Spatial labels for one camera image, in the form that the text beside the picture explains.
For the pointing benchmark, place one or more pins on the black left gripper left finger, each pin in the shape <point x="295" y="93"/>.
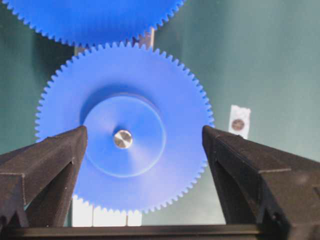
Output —
<point x="37" y="181"/>

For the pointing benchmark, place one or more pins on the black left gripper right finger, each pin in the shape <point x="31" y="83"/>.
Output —
<point x="259" y="184"/>

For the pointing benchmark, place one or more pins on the small blue plastic gear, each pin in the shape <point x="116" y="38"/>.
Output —
<point x="144" y="112"/>

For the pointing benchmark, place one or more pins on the steel shaft for small gear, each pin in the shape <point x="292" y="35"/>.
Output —
<point x="123" y="139"/>

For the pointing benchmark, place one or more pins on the large blue plastic gear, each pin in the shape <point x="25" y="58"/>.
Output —
<point x="86" y="23"/>

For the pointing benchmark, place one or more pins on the silver aluminium extrusion rail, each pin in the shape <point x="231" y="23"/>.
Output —
<point x="82" y="214"/>

